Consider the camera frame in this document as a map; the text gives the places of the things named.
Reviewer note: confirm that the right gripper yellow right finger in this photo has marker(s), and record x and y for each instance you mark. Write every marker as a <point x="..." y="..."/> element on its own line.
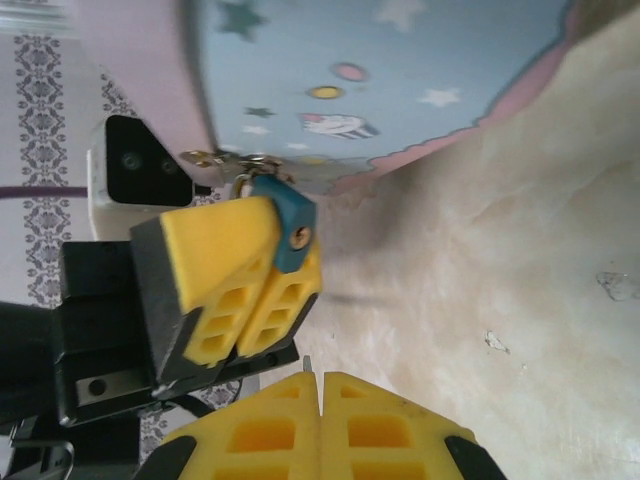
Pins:
<point x="385" y="440"/>

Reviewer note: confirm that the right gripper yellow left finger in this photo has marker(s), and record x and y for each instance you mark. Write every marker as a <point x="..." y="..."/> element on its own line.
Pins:
<point x="265" y="440"/>

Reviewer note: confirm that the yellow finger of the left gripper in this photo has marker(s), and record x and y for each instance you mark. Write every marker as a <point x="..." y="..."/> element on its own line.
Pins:
<point x="285" y="310"/>
<point x="210" y="260"/>

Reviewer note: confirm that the small blue padlock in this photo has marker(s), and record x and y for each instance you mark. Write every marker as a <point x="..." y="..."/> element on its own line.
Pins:
<point x="292" y="215"/>

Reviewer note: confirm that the blue pink cartoon tin box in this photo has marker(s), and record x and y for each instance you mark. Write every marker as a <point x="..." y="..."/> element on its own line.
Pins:
<point x="400" y="50"/>

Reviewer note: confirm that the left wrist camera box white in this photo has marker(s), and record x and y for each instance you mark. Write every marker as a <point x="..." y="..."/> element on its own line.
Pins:
<point x="145" y="165"/>

